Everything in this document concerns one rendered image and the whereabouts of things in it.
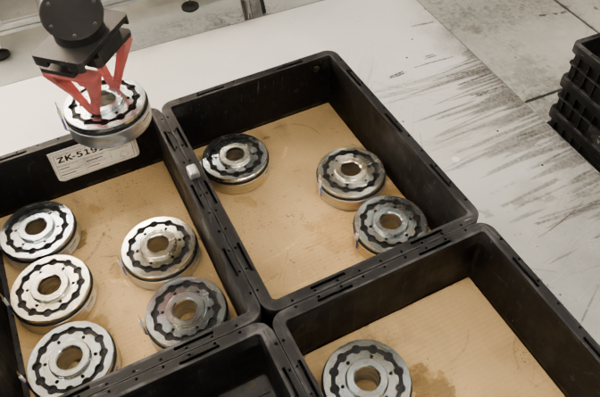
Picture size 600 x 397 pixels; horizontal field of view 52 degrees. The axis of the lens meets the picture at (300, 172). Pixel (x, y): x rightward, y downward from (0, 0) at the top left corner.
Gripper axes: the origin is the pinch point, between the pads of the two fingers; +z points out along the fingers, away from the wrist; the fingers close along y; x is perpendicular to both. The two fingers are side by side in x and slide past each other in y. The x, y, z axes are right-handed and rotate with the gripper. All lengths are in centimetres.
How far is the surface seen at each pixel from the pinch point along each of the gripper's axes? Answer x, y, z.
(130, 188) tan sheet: 4.1, 3.0, 22.2
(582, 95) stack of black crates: -70, 91, 58
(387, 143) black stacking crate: -32.3, 18.3, 16.9
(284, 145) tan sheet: -15.5, 18.7, 22.5
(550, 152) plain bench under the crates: -59, 44, 36
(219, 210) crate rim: -15.3, -3.9, 12.5
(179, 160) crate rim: -6.5, 2.7, 12.4
